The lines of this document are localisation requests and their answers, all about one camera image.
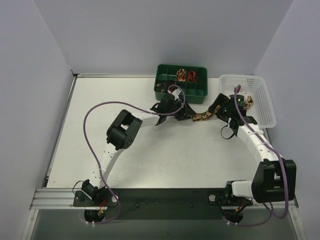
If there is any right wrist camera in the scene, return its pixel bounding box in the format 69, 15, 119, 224
234, 94, 245, 107

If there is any white perforated plastic basket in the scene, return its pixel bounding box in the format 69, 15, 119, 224
219, 74, 277, 129

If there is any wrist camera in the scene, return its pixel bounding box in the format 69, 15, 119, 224
234, 94, 245, 107
167, 88, 181, 100

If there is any paisley patterned necktie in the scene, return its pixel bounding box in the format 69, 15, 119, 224
192, 96, 254, 122

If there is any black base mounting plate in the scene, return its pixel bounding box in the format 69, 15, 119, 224
73, 188, 253, 222

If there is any green compartment organizer box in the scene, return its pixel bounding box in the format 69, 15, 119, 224
153, 64, 208, 105

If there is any rolled dark brown tie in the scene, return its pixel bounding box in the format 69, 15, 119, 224
154, 82, 166, 93

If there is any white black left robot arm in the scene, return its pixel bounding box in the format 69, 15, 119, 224
81, 93, 196, 202

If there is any rolled red black tie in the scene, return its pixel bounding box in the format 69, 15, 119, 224
165, 80, 176, 88

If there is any rolled orange black tie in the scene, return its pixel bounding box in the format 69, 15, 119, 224
186, 70, 197, 83

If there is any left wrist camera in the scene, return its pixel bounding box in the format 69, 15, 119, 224
167, 88, 181, 100

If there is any aluminium front rail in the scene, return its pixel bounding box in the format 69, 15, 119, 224
29, 187, 300, 210

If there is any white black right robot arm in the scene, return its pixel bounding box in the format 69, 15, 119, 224
208, 93, 297, 203

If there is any rolled cream paisley tie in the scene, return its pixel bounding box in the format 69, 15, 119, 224
176, 68, 187, 82

